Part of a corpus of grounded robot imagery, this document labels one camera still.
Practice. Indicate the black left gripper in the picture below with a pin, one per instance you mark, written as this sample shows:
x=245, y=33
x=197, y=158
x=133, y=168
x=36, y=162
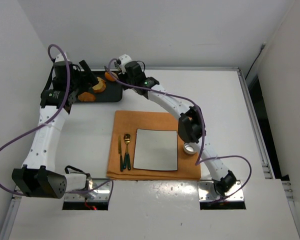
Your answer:
x=82, y=75

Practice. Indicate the round orange bread roll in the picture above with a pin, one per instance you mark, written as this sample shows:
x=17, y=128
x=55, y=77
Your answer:
x=110, y=76

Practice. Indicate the metal serving tongs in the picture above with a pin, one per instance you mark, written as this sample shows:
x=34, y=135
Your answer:
x=112, y=71

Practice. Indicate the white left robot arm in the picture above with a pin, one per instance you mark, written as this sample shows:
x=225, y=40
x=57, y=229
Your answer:
x=37, y=177

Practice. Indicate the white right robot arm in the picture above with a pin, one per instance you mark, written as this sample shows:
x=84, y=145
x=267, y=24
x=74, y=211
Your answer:
x=191, y=126

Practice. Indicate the sliced bread piece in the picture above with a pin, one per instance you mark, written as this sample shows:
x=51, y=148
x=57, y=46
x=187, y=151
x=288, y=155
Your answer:
x=100, y=87

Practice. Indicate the brown croissant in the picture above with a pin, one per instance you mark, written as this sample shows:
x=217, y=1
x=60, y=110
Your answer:
x=86, y=97

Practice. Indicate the black plastic tray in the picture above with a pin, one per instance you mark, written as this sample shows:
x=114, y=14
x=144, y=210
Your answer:
x=112, y=94

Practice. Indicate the orange cloth placemat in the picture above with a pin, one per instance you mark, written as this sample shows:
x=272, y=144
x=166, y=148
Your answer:
x=128, y=122

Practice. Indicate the white square plate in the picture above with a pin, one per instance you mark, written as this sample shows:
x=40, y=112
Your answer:
x=156, y=150

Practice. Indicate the metal cup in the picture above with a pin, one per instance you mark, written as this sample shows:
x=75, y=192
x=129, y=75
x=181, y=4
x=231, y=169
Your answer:
x=188, y=149

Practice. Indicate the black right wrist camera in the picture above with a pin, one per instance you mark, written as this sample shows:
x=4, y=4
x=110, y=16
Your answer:
x=135, y=74

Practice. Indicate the gold knife green handle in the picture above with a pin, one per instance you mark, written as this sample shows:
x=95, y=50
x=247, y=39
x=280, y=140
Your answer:
x=120, y=154

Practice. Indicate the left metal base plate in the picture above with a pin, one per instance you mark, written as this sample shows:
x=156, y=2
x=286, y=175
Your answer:
x=102, y=191

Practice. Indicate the metal base plate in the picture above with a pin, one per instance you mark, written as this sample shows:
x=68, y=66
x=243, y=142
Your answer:
x=207, y=192
x=102, y=191

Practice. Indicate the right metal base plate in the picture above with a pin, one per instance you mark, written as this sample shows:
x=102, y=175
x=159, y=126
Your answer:
x=207, y=192

